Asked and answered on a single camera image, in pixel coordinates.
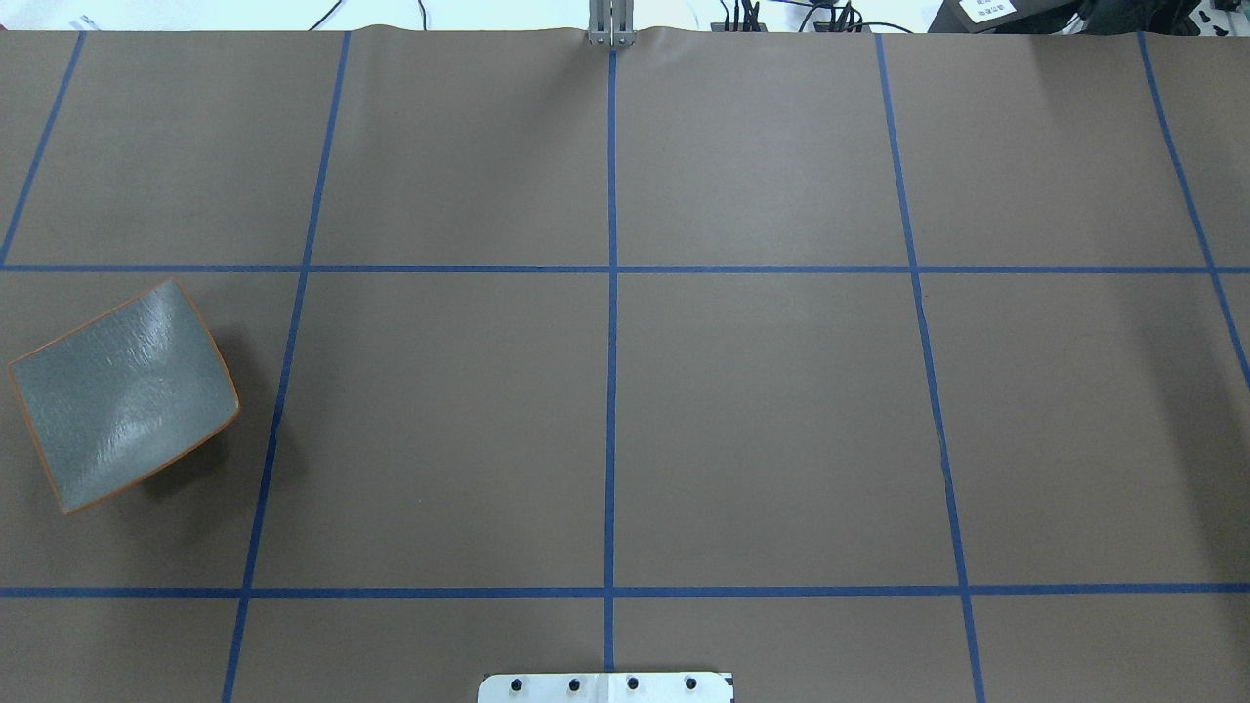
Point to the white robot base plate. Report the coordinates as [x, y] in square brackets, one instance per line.
[696, 686]

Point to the dark box with label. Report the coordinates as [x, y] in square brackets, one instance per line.
[1002, 17]

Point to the aluminium frame post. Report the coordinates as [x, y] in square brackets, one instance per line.
[611, 23]

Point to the grey square plate orange rim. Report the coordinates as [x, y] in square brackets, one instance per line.
[124, 396]

